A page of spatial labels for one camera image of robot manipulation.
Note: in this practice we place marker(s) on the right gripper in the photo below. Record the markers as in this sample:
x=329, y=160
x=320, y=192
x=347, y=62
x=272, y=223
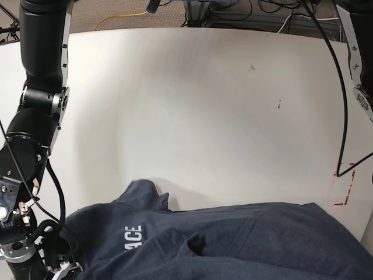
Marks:
x=28, y=246

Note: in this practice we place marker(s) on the dark blue T-shirt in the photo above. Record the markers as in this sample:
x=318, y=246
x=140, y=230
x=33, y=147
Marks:
x=137, y=236

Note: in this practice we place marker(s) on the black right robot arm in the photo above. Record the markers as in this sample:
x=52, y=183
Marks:
x=30, y=136

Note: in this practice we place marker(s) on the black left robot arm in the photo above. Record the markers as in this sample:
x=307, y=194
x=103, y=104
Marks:
x=356, y=22

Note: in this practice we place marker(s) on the red tape rectangle marking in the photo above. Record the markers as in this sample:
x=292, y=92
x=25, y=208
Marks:
x=341, y=188

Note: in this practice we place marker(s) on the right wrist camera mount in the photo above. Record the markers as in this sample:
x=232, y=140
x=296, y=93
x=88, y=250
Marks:
x=65, y=270

